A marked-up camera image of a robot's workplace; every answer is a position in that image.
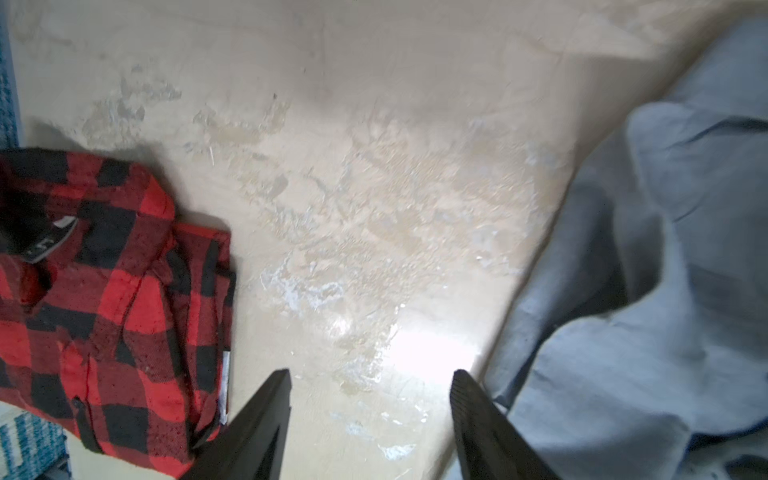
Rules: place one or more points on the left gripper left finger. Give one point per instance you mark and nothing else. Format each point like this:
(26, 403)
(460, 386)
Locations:
(253, 445)

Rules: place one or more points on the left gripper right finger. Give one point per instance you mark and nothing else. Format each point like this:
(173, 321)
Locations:
(488, 446)

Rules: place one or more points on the grey long sleeve shirt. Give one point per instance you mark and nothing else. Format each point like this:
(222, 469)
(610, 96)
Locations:
(637, 347)

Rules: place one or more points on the red black plaid folded shirt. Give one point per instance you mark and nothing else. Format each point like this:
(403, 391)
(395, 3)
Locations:
(115, 316)

